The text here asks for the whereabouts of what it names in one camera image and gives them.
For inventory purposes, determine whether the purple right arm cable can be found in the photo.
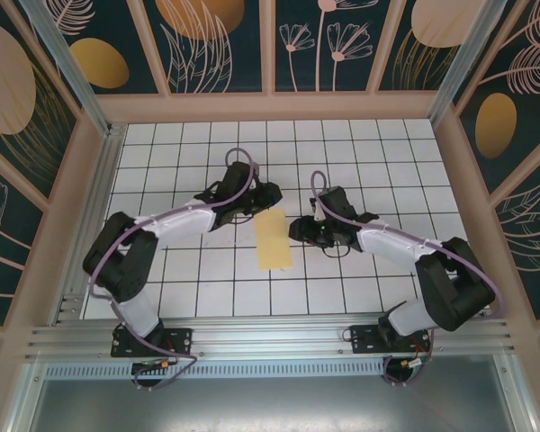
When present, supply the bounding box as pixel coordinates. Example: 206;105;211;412
310;169;500;388

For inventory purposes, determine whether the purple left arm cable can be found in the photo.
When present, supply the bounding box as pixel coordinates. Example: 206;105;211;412
89;147;260;392

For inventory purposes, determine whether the slotted grey cable duct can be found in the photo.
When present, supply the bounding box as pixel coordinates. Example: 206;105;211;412
44;363;388;380

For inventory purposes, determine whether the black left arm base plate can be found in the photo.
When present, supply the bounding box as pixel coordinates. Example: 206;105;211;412
111;326;194;359

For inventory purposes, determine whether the aluminium corner post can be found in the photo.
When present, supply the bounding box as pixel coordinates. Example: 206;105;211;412
427;0;509;130
20;0;113;136

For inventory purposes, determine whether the grey metal sheet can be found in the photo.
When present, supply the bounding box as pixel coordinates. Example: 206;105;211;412
22;377;523;432

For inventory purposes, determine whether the yellow cloth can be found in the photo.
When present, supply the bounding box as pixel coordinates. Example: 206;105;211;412
254;207;295;273

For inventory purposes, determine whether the aluminium side rail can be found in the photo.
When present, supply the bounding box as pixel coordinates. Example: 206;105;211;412
51;125;127;325

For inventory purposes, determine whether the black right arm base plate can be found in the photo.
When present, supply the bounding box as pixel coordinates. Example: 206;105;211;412
349;323;433;356

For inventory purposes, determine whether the long aluminium base rail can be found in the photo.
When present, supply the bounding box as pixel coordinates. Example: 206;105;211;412
24;317;521;361

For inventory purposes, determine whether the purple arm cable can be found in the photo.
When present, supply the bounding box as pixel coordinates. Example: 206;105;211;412
310;169;500;388
89;147;260;392

